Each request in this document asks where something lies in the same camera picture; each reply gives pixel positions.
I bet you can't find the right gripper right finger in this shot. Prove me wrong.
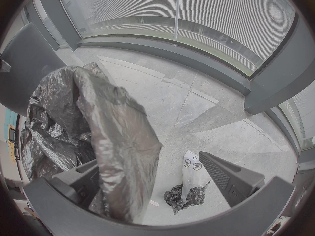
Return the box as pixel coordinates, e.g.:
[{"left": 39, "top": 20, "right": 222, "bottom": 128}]
[{"left": 199, "top": 151, "right": 265, "bottom": 209}]

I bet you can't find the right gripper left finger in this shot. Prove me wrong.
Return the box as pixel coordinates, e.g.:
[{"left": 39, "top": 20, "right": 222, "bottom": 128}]
[{"left": 52, "top": 159, "right": 100, "bottom": 208}]

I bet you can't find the clear printed wrapper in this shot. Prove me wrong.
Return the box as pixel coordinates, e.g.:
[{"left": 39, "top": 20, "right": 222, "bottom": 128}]
[{"left": 182, "top": 150, "right": 211, "bottom": 199}]

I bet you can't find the black plastic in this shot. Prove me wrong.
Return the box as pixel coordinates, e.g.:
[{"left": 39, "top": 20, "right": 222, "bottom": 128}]
[{"left": 164, "top": 184, "right": 206, "bottom": 215}]

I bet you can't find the black plastic bag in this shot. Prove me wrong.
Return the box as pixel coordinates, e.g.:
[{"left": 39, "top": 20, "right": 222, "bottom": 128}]
[{"left": 21, "top": 62, "right": 163, "bottom": 225}]

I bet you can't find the dark grey round chair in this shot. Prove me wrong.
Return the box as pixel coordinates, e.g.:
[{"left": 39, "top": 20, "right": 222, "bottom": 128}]
[{"left": 0, "top": 23, "right": 67, "bottom": 117}]

